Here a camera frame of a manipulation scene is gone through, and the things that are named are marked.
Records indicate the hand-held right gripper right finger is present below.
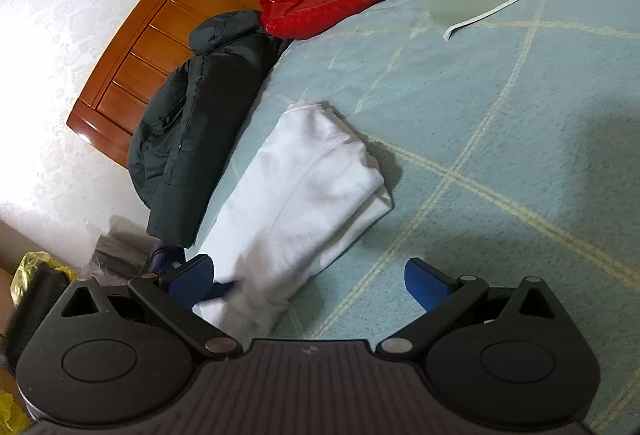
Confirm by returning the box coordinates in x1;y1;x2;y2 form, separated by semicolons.
375;257;558;361

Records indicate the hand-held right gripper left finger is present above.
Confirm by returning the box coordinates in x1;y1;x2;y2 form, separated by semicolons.
62;254;246;358

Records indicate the white printed long-sleeve shirt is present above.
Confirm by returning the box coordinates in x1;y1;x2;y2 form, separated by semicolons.
192;100;393;341

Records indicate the dark blue shoe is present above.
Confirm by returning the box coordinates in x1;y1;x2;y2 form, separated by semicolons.
147;240;187;278

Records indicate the yellow plastic bag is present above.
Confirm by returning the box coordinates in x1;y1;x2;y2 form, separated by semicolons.
10;252;81;311

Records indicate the teal checked bed sheet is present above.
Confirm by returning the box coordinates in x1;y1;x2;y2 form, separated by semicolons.
200;0;640;435

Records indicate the dark green padded jacket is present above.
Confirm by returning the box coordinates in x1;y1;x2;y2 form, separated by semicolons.
127;10;291;248

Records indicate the wooden headboard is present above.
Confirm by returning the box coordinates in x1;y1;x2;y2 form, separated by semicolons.
67;0;281;166

